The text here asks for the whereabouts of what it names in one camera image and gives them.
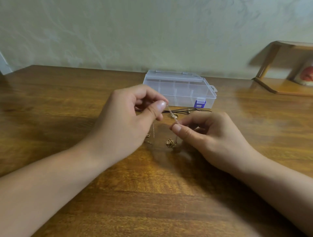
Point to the clear plastic organizer box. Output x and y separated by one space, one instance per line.
180 89

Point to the person's right forearm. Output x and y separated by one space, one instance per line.
288 198

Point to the wooden shelf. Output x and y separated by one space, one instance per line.
285 85

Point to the person's left hand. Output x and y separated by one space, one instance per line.
122 129

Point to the white printed mug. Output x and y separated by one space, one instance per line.
307 74

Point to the person's left forearm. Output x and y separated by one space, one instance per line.
41 193

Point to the person's right hand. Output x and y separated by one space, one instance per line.
217 141

